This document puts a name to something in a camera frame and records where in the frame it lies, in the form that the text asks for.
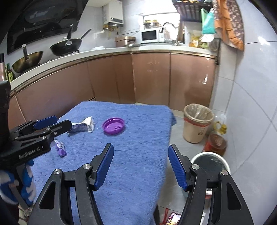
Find white blue milk carton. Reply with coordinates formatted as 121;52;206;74
67;116;95;134

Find purple plastic lid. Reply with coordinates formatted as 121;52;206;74
102;118;125;135

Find white trash bin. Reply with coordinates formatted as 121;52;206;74
190;151;231;196

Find beige trash bin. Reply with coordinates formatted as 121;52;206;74
183;104;214;143

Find brown kitchen cabinets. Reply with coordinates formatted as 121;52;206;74
8;52;216;128

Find left gloved hand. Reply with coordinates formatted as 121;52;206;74
1;160;36;207

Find purple candy wrapper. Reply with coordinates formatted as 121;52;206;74
54;139;67;158

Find cooking oil bottle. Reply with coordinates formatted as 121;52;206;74
203;113;227;156

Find blue towel cloth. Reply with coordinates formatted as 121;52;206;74
32;101;176;224

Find smartphone on floor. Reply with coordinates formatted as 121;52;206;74
165;212;181;225

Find brass wok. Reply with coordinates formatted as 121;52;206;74
12;44;44;74

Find black frying pan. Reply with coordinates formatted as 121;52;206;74
50;24;92;57

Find brown rice cooker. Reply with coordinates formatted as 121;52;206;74
115;36;136;47

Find white water heater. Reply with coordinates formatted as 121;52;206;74
103;1;124;27

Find white microwave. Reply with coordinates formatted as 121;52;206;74
141;27;165;44

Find green plastic bag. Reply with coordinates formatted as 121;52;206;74
200;8;216;35

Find orange patterned hanging cloth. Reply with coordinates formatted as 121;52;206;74
212;0;245;51

